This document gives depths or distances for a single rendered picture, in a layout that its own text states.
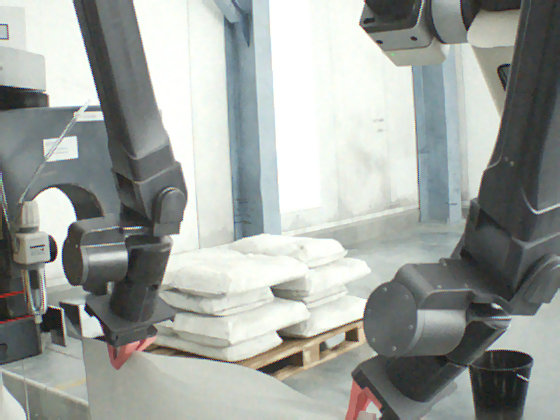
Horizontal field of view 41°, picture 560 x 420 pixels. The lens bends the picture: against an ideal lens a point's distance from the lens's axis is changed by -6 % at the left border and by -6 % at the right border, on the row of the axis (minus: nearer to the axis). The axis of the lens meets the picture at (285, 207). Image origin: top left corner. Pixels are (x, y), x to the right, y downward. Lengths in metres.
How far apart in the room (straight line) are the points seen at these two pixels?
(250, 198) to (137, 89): 6.21
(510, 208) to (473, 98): 9.00
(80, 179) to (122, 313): 0.23
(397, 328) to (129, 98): 0.40
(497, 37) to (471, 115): 8.60
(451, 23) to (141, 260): 0.51
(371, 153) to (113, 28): 7.99
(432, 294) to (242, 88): 6.49
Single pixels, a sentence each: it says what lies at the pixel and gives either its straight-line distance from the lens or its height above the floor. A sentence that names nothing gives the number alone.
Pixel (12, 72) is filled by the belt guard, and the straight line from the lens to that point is 1.00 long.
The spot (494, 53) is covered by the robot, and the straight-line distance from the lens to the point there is 0.98.
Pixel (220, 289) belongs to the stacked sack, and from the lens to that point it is 3.69.
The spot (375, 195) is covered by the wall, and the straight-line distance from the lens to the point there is 8.79.
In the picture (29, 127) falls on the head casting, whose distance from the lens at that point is 1.04.
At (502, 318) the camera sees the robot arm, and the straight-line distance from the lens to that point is 0.64.
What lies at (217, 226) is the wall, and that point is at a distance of 6.91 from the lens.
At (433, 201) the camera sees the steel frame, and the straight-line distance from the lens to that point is 9.64.
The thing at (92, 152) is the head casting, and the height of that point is 1.27.
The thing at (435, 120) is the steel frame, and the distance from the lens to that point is 9.54.
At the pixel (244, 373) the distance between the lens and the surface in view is 0.89.
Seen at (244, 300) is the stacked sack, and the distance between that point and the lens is 3.90.
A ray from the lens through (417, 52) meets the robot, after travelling 1.09.
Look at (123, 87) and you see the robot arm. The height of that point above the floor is 1.34.
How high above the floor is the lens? 1.29
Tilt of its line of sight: 6 degrees down
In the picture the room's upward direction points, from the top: 3 degrees counter-clockwise
